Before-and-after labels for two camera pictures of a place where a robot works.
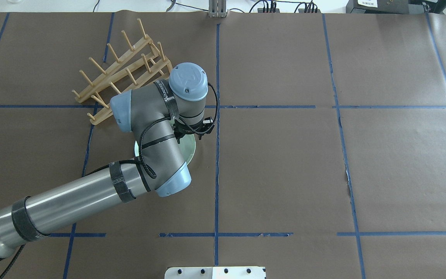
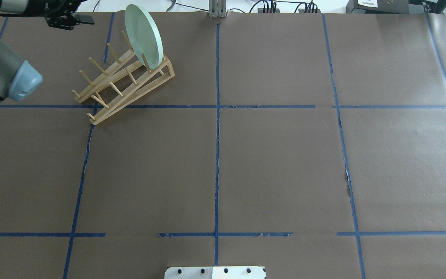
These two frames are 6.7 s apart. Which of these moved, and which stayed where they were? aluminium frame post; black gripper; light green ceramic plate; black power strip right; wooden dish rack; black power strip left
Moved: light green ceramic plate; black gripper
Stayed: black power strip right; black power strip left; wooden dish rack; aluminium frame post
